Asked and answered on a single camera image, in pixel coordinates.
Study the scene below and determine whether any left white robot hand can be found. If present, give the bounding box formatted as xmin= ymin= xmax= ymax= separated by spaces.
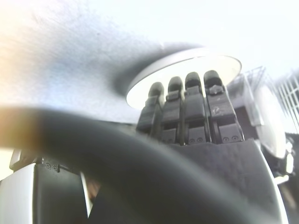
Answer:
xmin=0 ymin=70 xmax=288 ymax=224

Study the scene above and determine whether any grey table cloth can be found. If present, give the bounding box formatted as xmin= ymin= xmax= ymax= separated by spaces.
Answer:
xmin=0 ymin=0 xmax=201 ymax=124

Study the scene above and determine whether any silver wire dish rack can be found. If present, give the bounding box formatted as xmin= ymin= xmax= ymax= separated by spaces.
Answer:
xmin=230 ymin=66 xmax=299 ymax=164

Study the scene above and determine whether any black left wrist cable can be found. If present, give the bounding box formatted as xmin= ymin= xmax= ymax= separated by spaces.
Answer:
xmin=0 ymin=105 xmax=260 ymax=224

